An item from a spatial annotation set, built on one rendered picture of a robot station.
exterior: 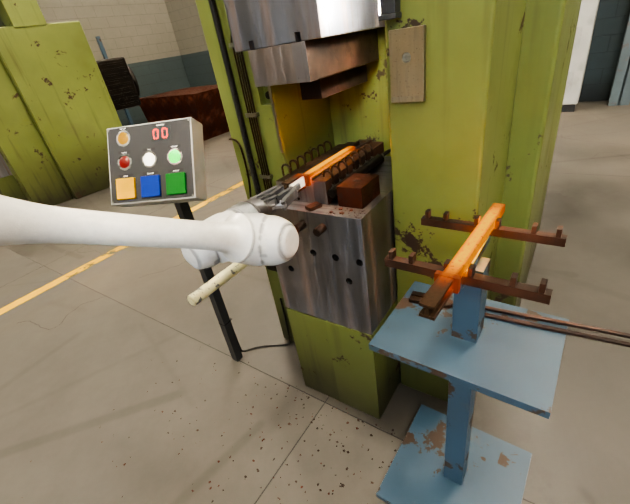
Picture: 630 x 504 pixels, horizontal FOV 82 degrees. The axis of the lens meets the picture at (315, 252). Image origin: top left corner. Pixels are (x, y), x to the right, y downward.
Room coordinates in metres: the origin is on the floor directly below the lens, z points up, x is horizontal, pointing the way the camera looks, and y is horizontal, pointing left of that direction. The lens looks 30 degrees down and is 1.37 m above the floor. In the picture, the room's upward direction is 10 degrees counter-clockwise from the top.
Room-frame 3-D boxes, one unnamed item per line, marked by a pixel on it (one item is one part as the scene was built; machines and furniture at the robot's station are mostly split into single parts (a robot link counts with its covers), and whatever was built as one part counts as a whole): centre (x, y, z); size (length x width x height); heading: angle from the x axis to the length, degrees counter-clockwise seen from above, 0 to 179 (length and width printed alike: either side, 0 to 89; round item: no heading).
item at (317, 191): (1.27, -0.12, 0.96); 0.42 x 0.20 x 0.09; 141
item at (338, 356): (1.25, -0.17, 0.23); 0.56 x 0.38 x 0.47; 141
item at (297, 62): (1.27, -0.12, 1.32); 0.42 x 0.20 x 0.10; 141
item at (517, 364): (0.66, -0.34, 0.67); 0.40 x 0.30 x 0.02; 49
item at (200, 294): (1.26, 0.34, 0.62); 0.44 x 0.05 x 0.05; 141
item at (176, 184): (1.25, 0.43, 1.01); 0.07 x 0.05 x 0.07; 76
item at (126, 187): (1.30, 0.63, 1.01); 0.07 x 0.05 x 0.07; 76
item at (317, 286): (1.25, -0.17, 0.69); 0.56 x 0.38 x 0.45; 141
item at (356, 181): (1.05, -0.17, 0.95); 0.12 x 0.09 x 0.07; 141
